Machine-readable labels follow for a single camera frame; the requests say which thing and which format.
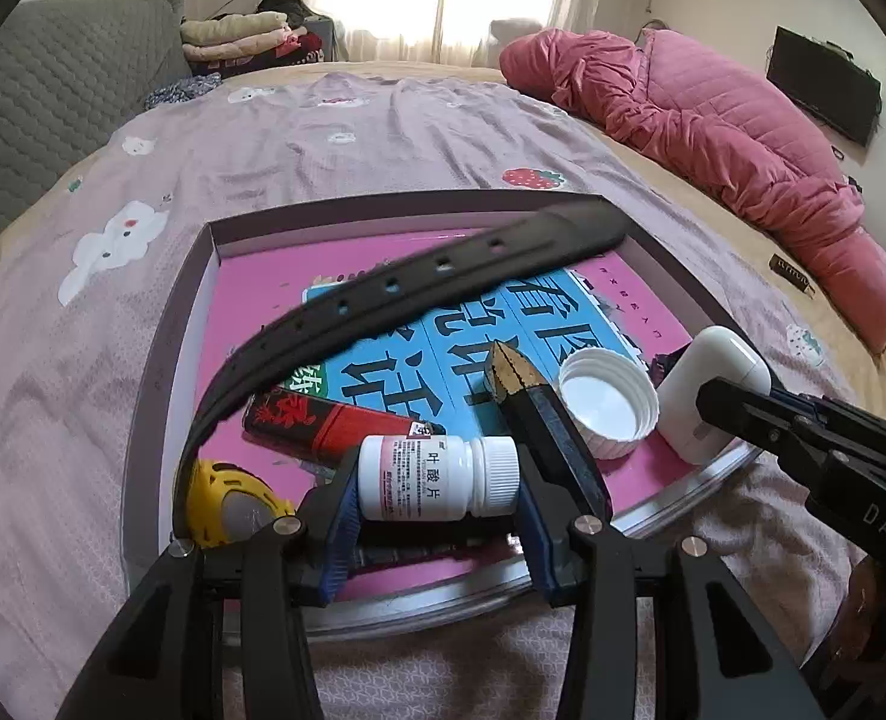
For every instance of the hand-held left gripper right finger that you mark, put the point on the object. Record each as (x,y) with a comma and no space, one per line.
(540,540)

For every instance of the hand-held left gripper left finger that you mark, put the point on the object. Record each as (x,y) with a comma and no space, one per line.
(338,540)

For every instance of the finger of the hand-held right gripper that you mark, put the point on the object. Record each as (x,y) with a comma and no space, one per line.
(750,416)
(811,405)

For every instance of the white earbuds case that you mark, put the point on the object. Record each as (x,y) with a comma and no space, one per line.
(720,352)

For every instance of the white pill bottle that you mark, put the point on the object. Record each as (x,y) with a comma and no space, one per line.
(428,476)

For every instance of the black toothed hair clip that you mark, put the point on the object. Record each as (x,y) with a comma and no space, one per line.
(555,427)

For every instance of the red lighter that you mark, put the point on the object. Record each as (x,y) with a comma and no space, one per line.
(323,424)

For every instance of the white bottle cap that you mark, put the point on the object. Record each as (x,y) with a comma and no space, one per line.
(608,397)

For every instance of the black and yellow wristwatch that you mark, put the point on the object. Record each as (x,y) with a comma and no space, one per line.
(413,277)

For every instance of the shallow grey cardboard box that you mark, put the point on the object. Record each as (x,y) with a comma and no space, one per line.
(184,307)

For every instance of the small dark rectangular tag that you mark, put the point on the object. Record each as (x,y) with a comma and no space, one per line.
(792,276)

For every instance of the pink book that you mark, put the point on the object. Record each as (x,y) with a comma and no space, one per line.
(278,277)

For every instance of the pink quilt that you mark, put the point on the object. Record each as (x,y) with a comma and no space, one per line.
(713,135)

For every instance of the black television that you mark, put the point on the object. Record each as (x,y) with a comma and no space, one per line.
(826,86)

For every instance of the purple printed bed sheet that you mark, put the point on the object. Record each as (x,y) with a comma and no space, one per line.
(338,150)

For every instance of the grey pillow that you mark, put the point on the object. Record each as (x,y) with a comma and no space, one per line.
(514,34)

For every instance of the white curtain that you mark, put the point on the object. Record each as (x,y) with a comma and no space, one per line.
(563,0)

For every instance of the blue floral cloth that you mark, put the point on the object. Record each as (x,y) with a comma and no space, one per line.
(180,90)

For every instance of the pink folded blanket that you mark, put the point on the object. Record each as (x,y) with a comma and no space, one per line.
(240,49)

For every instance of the pile of dark clothes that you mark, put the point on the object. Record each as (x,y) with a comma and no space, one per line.
(308,37)

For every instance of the beige folded blanket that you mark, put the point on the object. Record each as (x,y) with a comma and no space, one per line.
(233,28)

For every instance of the grey quilted sofa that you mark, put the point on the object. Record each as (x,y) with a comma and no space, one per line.
(53,90)

